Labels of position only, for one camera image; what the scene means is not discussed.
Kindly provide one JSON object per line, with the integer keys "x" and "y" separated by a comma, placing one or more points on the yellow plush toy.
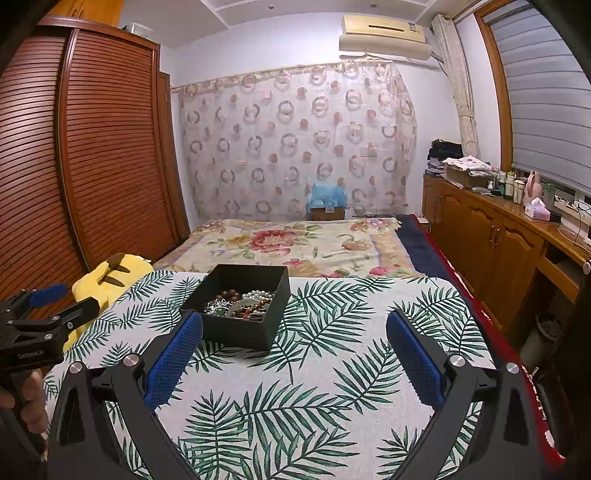
{"x": 120, "y": 272}

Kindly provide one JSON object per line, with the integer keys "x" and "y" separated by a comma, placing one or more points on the circle patterned curtain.
{"x": 286, "y": 138}

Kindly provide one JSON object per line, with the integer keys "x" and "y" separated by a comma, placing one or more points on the pink figurine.
{"x": 532, "y": 187}

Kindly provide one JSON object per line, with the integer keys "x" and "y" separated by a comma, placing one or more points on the red blanket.
{"x": 508, "y": 341}

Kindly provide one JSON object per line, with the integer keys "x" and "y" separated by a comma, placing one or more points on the floral blanket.
{"x": 286, "y": 244}

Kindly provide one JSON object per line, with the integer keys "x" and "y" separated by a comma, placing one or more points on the beige wall air conditioner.
{"x": 383, "y": 37}

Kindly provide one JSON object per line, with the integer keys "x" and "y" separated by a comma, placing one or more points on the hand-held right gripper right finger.
{"x": 415, "y": 364}

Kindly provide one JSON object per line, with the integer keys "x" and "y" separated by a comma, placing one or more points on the small brown cardboard box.
{"x": 327, "y": 214}

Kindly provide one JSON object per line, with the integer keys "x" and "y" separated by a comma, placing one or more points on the pale jade bangle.
{"x": 235, "y": 304}

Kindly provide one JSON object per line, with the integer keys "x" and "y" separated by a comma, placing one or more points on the green leaf print cloth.
{"x": 323, "y": 392}

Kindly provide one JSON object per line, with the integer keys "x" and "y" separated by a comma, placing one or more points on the clear storage box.
{"x": 137, "y": 29}

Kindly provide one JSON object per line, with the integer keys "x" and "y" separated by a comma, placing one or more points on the wooden cabinet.
{"x": 485, "y": 230}

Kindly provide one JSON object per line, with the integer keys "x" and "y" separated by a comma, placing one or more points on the wooden slatted wardrobe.
{"x": 92, "y": 161}

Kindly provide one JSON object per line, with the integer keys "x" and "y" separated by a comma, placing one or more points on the white power strip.
{"x": 570, "y": 207}

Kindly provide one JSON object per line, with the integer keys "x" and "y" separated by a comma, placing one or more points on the pink tissue box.
{"x": 538, "y": 210}

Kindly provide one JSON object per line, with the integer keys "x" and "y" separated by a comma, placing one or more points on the stack of books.
{"x": 435, "y": 168}

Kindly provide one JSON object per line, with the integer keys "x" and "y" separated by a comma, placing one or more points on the white patterned cloth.
{"x": 466, "y": 162}

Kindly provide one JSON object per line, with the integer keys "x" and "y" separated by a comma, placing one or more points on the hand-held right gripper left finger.
{"x": 173, "y": 364}

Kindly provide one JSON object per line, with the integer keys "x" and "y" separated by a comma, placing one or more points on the beige tied curtain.
{"x": 464, "y": 101}

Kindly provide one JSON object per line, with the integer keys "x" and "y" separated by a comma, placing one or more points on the blue plastic bag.
{"x": 325, "y": 196}

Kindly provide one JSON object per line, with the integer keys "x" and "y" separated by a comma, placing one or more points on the person's left hand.
{"x": 30, "y": 399}

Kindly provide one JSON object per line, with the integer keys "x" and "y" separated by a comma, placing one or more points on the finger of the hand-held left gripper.
{"x": 48, "y": 293}
{"x": 83, "y": 311}

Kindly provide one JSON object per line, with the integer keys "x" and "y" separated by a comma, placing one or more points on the grey waste bin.
{"x": 542, "y": 339}

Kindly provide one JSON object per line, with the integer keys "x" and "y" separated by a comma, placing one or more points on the dark blue blanket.
{"x": 415, "y": 244}

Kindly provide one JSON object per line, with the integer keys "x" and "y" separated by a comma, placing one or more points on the pile of dark clothes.
{"x": 445, "y": 148}

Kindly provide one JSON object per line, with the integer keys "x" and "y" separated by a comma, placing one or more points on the wooden window frame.
{"x": 497, "y": 92}

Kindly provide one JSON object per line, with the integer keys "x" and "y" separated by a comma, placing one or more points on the black cardboard box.
{"x": 240, "y": 334}

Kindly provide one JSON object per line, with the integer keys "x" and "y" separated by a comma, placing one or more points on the open cardboard box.
{"x": 464, "y": 179}

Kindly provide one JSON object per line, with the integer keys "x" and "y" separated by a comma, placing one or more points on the grey window blind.
{"x": 545, "y": 92}

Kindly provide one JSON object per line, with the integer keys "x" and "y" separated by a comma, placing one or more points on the row of cosmetic bottles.
{"x": 508, "y": 187}

